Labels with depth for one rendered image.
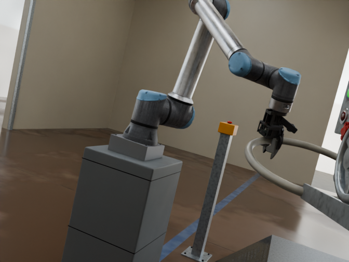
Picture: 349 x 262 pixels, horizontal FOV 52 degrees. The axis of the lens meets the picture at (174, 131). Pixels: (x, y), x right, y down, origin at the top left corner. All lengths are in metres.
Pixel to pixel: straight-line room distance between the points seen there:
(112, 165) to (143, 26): 7.21
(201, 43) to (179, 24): 6.55
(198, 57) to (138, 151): 0.58
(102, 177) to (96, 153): 0.12
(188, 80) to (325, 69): 5.92
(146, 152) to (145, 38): 7.05
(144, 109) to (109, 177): 0.38
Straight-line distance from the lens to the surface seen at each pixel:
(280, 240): 1.36
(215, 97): 7.93
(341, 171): 0.70
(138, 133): 1.85
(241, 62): 1.46
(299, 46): 7.80
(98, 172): 1.85
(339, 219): 0.93
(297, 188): 1.23
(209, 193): 2.84
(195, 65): 1.94
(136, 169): 1.73
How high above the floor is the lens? 1.22
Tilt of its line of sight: 6 degrees down
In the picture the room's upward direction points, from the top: 13 degrees clockwise
